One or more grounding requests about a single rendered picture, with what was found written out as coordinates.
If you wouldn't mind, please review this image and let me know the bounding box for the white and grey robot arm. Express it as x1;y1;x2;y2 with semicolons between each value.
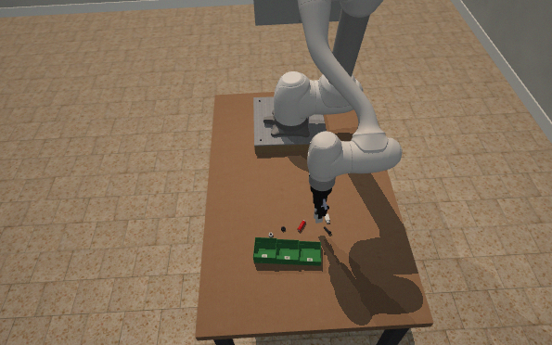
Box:
263;0;402;191

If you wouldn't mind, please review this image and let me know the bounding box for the green three-compartment bin rack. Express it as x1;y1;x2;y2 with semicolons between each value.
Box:
253;237;321;266

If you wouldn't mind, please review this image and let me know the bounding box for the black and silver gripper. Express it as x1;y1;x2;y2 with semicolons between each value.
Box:
310;187;332;224

